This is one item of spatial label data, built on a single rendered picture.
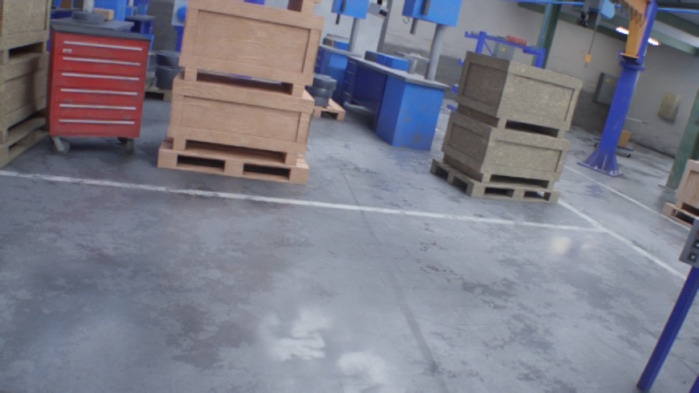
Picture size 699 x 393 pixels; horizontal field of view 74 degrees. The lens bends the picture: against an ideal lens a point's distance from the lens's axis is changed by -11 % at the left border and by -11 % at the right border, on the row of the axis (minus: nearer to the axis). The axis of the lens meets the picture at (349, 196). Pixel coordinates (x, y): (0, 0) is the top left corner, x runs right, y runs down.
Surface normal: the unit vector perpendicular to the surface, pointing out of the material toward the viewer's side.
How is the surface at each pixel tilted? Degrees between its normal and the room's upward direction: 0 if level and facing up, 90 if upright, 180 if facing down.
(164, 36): 90
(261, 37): 90
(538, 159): 90
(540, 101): 90
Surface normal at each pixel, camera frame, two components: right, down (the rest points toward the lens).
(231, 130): 0.22, 0.35
